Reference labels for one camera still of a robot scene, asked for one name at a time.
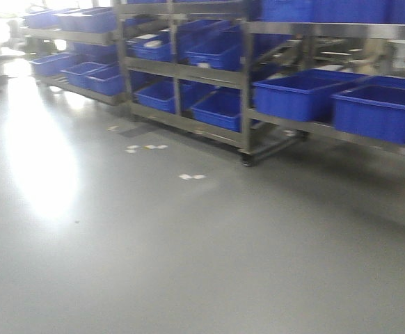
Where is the blue bin near right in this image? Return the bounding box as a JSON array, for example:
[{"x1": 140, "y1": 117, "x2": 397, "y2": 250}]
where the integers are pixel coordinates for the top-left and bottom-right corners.
[{"x1": 333, "y1": 76, "x2": 405, "y2": 144}]

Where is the blue bin near middle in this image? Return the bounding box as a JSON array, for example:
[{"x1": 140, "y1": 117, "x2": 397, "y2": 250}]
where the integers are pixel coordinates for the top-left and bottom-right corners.
[{"x1": 253, "y1": 69, "x2": 367, "y2": 122}]

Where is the blue bin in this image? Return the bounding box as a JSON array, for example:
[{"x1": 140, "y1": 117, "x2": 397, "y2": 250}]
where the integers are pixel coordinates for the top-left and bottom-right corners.
[
  {"x1": 333, "y1": 76, "x2": 405, "y2": 144},
  {"x1": 253, "y1": 69, "x2": 367, "y2": 122}
]

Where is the metal rack with bins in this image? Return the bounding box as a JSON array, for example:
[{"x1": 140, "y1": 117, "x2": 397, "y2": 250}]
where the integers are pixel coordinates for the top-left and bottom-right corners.
[{"x1": 113, "y1": 1, "x2": 308, "y2": 166}]

